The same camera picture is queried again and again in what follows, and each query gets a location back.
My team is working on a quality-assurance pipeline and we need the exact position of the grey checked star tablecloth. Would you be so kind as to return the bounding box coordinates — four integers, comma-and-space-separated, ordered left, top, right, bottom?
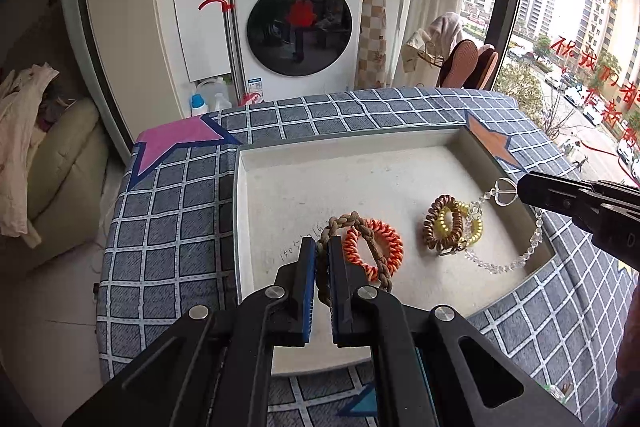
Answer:
97, 87, 633, 427

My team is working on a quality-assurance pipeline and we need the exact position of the brown braided bracelet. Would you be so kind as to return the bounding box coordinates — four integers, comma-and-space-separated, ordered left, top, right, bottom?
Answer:
315, 212, 396, 308

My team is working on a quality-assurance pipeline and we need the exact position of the beige checkered board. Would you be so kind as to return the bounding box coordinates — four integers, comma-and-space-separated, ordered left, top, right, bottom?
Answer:
356, 0, 388, 90

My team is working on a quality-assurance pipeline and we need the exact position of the white washing machine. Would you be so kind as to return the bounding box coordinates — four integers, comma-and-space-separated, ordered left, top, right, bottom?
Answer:
230, 0, 368, 100

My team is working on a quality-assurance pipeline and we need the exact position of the yellow spiral hair tie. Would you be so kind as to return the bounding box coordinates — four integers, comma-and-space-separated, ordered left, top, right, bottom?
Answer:
434, 202, 485, 248

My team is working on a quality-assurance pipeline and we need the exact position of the beige towel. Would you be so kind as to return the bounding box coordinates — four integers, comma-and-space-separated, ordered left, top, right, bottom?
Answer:
400, 13, 466, 72

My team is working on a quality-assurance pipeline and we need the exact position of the orange spiral hair tie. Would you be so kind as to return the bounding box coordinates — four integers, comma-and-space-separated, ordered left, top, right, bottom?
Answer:
342, 219, 403, 283

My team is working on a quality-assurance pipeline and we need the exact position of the clear crystal bead bracelet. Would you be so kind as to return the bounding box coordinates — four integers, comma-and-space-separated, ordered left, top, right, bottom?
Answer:
462, 177, 546, 277

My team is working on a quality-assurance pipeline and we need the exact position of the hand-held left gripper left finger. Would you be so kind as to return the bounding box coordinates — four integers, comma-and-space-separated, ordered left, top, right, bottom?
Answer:
62, 238, 318, 427

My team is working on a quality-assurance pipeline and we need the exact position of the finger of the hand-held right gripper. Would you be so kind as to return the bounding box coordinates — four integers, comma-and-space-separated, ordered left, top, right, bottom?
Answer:
582, 180, 640, 208
517, 172, 595, 214

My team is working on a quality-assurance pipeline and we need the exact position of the brown spiral hair tie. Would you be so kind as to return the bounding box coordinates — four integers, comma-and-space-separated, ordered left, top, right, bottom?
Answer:
422, 194, 468, 256

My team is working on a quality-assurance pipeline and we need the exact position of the grey shallow tray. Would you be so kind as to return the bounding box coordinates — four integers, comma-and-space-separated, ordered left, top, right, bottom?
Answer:
232, 127, 556, 378

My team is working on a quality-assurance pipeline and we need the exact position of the cream jacket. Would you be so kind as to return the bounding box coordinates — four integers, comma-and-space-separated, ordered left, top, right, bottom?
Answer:
0, 63, 61, 248

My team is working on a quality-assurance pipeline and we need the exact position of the white plastic jug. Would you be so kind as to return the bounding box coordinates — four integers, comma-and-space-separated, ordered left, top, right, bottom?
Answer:
196, 77, 232, 110

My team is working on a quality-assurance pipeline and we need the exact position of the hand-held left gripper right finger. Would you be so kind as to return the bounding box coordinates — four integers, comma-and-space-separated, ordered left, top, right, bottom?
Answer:
327, 241, 581, 427

